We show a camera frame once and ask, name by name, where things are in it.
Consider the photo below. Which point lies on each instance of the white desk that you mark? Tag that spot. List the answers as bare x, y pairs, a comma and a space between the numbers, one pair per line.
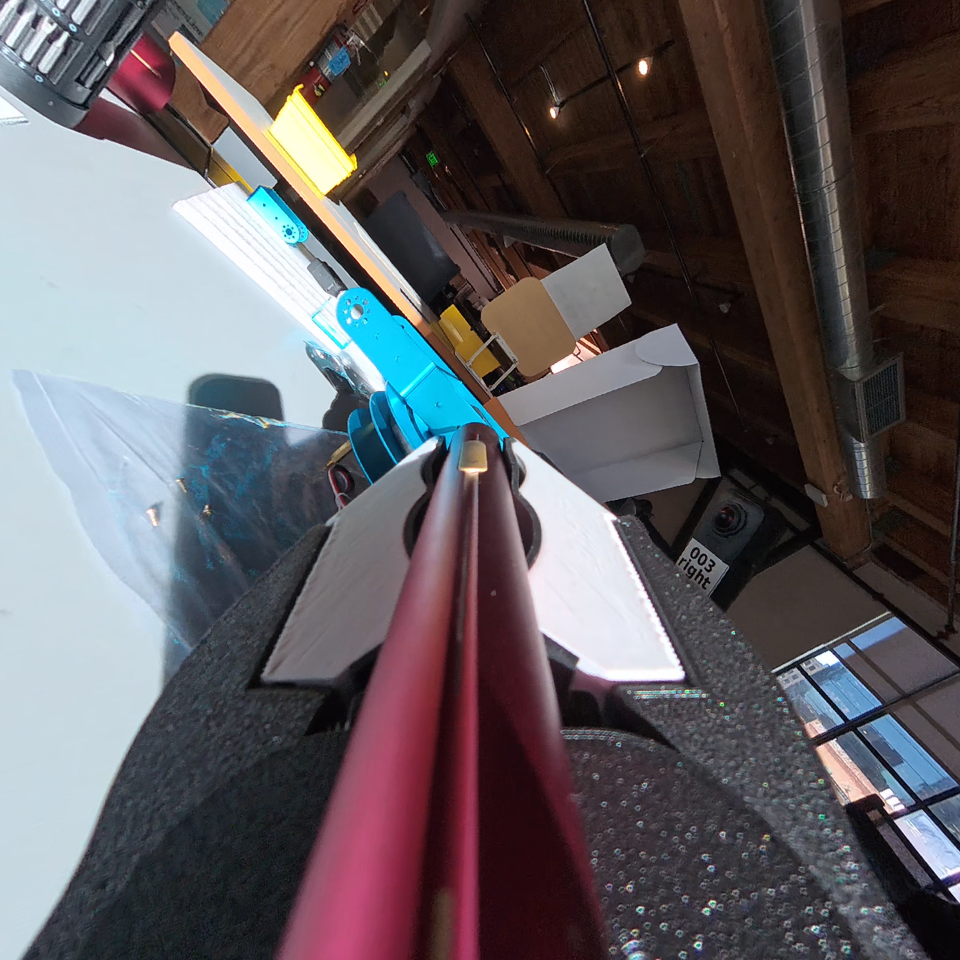
90, 262

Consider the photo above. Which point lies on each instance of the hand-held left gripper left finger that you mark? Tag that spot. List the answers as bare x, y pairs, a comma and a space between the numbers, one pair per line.
352, 592

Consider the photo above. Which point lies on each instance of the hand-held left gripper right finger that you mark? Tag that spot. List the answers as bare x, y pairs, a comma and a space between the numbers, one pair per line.
600, 585

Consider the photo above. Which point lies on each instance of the black servo motor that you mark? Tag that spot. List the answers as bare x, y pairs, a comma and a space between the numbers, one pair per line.
327, 274

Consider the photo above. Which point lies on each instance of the white foam sheet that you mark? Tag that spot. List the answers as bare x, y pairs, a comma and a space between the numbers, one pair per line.
255, 240

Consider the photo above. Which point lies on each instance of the blue toy robot arm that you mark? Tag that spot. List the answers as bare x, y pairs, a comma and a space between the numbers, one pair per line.
409, 375

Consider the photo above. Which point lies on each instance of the black screwdriver bit case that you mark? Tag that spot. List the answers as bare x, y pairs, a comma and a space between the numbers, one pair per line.
52, 45

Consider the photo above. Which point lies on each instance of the black monitor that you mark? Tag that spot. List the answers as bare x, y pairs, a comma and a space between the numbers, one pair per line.
411, 244

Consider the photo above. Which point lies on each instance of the large yellow plastic bin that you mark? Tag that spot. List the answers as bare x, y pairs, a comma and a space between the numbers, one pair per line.
311, 142

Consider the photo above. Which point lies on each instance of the dark ventilation duct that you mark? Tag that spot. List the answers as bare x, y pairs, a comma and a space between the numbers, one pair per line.
547, 232

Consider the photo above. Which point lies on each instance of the white cardboard box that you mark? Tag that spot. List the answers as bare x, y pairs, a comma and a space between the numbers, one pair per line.
622, 420

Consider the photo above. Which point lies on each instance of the red metal cylinder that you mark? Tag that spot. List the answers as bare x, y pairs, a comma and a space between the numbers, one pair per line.
144, 71

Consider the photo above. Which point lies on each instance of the orange-edged table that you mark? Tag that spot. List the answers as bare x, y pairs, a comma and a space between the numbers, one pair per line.
247, 112

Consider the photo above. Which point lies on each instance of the silver ventilation duct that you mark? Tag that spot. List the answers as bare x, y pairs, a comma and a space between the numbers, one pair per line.
817, 225

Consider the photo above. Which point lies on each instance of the paned window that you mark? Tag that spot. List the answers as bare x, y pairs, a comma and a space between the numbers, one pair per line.
877, 735

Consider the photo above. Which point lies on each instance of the blue round-ended metal bracket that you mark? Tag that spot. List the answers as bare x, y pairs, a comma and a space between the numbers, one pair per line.
279, 222

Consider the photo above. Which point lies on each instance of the wooden ceiling beam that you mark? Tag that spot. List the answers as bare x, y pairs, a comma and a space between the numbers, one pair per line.
757, 262

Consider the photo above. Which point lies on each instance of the clear plastic bag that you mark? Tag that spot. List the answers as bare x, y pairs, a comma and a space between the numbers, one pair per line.
172, 495

